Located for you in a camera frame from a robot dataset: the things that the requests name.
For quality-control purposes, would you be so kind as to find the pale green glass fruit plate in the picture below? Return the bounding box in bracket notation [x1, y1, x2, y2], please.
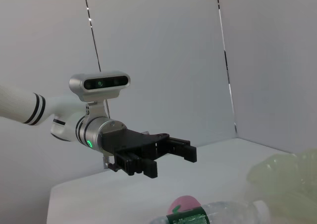
[245, 147, 317, 224]

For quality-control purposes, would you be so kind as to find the pink peach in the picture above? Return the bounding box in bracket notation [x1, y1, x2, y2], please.
[166, 195, 201, 217]

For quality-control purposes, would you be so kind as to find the clear green-label water bottle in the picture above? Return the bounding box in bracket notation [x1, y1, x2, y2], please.
[150, 200, 270, 224]

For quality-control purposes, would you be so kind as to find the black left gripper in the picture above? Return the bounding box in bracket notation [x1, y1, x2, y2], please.
[99, 127, 198, 179]

